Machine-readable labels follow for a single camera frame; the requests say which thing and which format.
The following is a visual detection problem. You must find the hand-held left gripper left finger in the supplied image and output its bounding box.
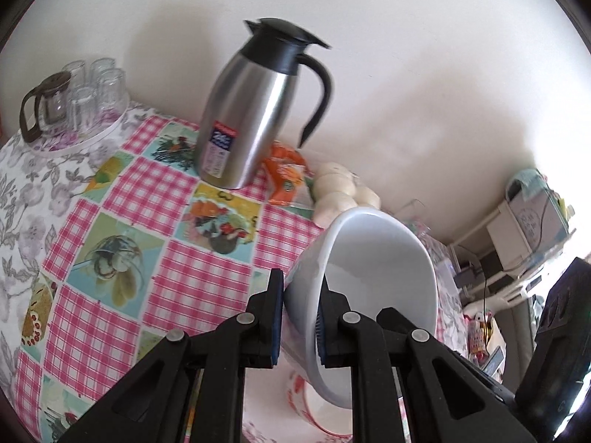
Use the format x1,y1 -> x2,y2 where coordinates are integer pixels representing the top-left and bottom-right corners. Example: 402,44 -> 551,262
58,268 -> 284,443

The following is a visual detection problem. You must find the smartphone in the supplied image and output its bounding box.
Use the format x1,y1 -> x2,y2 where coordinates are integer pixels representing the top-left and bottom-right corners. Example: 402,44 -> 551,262
482,346 -> 506,377

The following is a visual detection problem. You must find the red rimmed white bowl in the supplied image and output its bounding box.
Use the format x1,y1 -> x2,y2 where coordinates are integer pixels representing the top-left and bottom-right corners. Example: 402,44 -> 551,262
286,369 -> 356,439

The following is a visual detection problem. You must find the black charger cable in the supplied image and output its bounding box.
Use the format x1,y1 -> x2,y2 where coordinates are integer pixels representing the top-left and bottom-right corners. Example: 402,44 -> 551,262
536,191 -> 555,245

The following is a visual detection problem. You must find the teal cloth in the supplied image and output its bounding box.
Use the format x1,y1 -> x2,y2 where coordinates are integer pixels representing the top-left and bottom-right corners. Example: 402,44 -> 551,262
505,167 -> 548,195

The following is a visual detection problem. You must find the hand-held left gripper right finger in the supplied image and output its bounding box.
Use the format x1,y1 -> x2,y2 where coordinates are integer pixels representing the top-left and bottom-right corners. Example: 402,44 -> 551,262
315,274 -> 539,443

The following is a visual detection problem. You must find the white power strip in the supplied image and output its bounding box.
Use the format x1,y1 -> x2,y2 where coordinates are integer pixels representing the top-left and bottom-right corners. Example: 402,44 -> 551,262
436,258 -> 462,287

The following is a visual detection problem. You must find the stainless steel thermos jug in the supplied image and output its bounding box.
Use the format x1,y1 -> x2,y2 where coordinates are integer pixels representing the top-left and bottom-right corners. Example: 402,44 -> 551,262
193,17 -> 333,190

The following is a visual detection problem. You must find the black charger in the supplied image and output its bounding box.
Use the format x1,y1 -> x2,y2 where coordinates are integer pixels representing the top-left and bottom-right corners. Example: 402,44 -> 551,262
455,263 -> 483,289

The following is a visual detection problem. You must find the orange snack packet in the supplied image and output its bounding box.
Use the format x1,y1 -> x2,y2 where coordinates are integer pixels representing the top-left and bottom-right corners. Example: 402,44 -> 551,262
263,143 -> 315,206

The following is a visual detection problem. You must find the white round tray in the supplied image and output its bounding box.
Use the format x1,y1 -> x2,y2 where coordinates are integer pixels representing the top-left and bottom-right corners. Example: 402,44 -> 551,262
28,102 -> 134,154

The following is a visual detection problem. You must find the bag of white steamed buns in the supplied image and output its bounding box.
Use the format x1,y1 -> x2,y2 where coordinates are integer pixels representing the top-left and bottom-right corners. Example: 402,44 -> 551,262
311,161 -> 382,228

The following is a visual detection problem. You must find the pale blue bowl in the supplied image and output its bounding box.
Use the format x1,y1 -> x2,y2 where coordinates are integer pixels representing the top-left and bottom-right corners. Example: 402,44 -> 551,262
283,207 -> 438,409

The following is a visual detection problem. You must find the grey floral tablecloth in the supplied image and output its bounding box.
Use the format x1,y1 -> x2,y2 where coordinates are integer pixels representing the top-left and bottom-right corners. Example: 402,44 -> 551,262
0,99 -> 158,388

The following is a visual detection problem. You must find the colourful snack packet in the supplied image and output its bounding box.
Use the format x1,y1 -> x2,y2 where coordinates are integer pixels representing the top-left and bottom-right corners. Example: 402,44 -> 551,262
466,311 -> 492,365

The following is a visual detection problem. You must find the glass teapot with dark handle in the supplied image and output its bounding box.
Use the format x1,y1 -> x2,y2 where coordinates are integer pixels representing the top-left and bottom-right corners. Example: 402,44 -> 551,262
19,71 -> 72,143

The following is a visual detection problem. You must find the white box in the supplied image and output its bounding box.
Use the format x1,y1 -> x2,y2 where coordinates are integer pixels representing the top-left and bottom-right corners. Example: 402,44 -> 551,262
505,180 -> 571,264

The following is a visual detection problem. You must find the clear drinking glass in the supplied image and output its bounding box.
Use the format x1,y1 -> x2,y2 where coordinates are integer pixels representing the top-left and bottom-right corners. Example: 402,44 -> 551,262
99,68 -> 127,118
90,58 -> 116,85
69,85 -> 100,130
62,59 -> 88,90

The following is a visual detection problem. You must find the clear glass mug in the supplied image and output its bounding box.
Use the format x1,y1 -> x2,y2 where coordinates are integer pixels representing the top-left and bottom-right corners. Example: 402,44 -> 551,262
392,198 -> 435,241

